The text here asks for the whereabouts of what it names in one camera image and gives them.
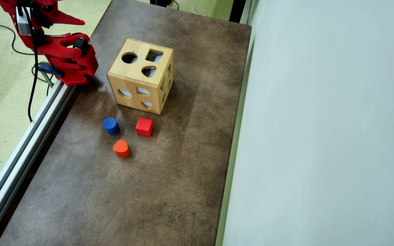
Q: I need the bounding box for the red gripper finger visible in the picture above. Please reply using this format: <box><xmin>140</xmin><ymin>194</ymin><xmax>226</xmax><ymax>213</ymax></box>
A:
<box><xmin>51</xmin><ymin>9</ymin><xmax>86</xmax><ymax>26</ymax></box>

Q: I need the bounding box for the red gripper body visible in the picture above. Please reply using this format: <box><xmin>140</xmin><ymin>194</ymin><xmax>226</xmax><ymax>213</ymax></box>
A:
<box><xmin>29</xmin><ymin>0</ymin><xmax>64</xmax><ymax>28</ymax></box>

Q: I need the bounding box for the blue cylinder block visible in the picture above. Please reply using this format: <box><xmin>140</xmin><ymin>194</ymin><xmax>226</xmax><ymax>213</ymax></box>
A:
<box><xmin>102</xmin><ymin>117</ymin><xmax>120</xmax><ymax>135</ymax></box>

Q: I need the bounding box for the red robot base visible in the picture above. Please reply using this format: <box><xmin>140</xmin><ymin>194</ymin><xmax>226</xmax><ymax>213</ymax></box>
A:
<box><xmin>50</xmin><ymin>51</ymin><xmax>99</xmax><ymax>86</ymax></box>

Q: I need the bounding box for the wooden shape sorter box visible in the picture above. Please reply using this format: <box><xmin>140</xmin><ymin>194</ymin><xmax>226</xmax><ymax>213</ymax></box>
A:
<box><xmin>107</xmin><ymin>38</ymin><xmax>174</xmax><ymax>115</ymax></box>

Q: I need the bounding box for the blue table clamp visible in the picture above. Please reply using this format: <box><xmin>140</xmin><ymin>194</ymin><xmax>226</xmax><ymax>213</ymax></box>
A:
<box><xmin>34</xmin><ymin>62</ymin><xmax>65</xmax><ymax>88</ymax></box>

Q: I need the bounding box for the red cube block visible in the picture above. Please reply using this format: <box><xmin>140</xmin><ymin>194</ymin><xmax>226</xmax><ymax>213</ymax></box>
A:
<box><xmin>135</xmin><ymin>118</ymin><xmax>154</xmax><ymax>137</ymax></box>

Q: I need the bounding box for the orange rounded wedge block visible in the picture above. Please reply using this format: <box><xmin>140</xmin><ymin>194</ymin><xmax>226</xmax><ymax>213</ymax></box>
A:
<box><xmin>113</xmin><ymin>139</ymin><xmax>131</xmax><ymax>158</ymax></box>

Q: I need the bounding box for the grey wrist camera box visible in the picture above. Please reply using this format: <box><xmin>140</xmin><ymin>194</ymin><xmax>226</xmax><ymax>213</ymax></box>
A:
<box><xmin>15</xmin><ymin>6</ymin><xmax>32</xmax><ymax>36</ymax></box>

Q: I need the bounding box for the black floor cable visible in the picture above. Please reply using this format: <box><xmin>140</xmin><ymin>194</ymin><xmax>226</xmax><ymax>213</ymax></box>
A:
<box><xmin>0</xmin><ymin>23</ymin><xmax>36</xmax><ymax>55</ymax></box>

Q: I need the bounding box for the short black cable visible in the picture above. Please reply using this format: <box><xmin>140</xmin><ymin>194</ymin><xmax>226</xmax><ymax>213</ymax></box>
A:
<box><xmin>31</xmin><ymin>66</ymin><xmax>52</xmax><ymax>97</ymax></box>

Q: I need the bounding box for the black object with cable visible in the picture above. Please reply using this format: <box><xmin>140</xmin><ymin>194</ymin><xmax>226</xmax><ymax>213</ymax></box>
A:
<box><xmin>150</xmin><ymin>0</ymin><xmax>180</xmax><ymax>11</ymax></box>

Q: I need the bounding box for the black camera cable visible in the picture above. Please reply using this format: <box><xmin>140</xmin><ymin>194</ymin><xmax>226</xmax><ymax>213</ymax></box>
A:
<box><xmin>17</xmin><ymin>0</ymin><xmax>39</xmax><ymax>122</ymax></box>

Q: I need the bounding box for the aluminium profile rail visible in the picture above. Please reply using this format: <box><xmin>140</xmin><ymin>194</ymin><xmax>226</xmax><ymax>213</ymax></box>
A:
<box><xmin>0</xmin><ymin>80</ymin><xmax>78</xmax><ymax>246</ymax></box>

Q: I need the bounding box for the dark vertical post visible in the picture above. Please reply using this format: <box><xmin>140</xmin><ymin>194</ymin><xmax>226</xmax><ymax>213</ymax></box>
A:
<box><xmin>229</xmin><ymin>0</ymin><xmax>247</xmax><ymax>24</ymax></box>

